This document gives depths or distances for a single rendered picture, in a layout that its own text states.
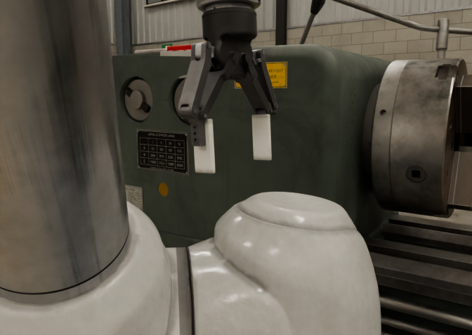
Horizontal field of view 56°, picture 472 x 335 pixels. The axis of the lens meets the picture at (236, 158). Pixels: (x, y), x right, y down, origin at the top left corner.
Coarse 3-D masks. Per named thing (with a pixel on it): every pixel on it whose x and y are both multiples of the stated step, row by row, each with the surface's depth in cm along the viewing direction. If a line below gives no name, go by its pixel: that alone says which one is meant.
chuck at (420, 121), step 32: (416, 64) 84; (448, 64) 80; (416, 96) 78; (448, 96) 75; (416, 128) 76; (448, 128) 75; (416, 160) 77; (448, 160) 79; (416, 192) 80; (448, 192) 82
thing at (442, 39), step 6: (444, 18) 89; (438, 24) 89; (444, 24) 89; (444, 30) 89; (438, 36) 89; (444, 36) 89; (438, 42) 89; (444, 42) 88; (438, 48) 89; (444, 48) 89; (438, 54) 89; (444, 54) 89
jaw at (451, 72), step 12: (444, 72) 79; (456, 72) 78; (456, 84) 78; (468, 84) 77; (456, 96) 79; (468, 96) 78; (456, 108) 80; (468, 108) 79; (456, 120) 82; (468, 120) 81; (456, 132) 84; (468, 132) 83
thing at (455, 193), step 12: (456, 156) 84; (468, 156) 83; (456, 168) 84; (468, 168) 82; (456, 180) 83; (468, 180) 82; (456, 192) 82; (468, 192) 81; (456, 204) 82; (468, 204) 80
